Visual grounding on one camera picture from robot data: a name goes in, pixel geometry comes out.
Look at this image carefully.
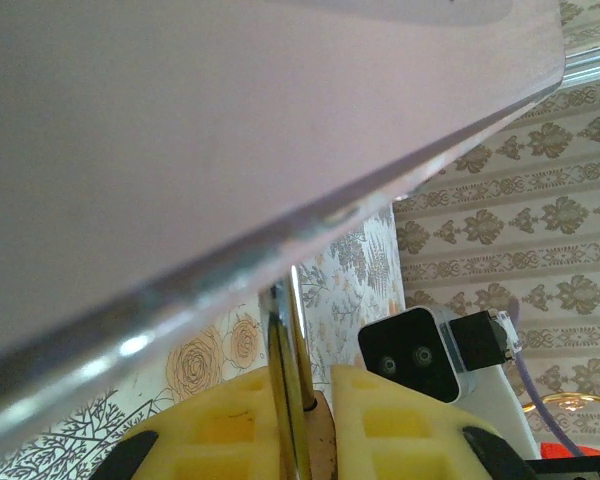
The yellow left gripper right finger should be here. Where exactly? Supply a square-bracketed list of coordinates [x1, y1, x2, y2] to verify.
[328, 363, 527, 480]

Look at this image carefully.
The floral patterned table cover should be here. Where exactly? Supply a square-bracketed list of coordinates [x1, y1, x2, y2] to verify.
[0, 207, 407, 480]

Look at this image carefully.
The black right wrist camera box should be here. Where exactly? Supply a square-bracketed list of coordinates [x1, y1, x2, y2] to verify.
[356, 306, 465, 405]

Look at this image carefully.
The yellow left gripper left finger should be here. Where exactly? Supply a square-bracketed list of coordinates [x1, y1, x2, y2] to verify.
[90, 366, 282, 480]

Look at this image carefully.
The orange plastic piece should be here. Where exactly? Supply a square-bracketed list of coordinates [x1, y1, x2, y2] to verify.
[539, 441, 600, 459]

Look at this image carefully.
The purple cable with black plug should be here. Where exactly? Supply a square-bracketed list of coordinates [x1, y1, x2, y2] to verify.
[449, 299, 587, 457]

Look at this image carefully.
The aluminium rail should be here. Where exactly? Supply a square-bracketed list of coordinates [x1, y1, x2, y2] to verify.
[561, 42, 600, 90]

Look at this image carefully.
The gold rimmed glass object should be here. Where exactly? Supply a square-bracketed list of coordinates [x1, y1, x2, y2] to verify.
[523, 391, 600, 414]

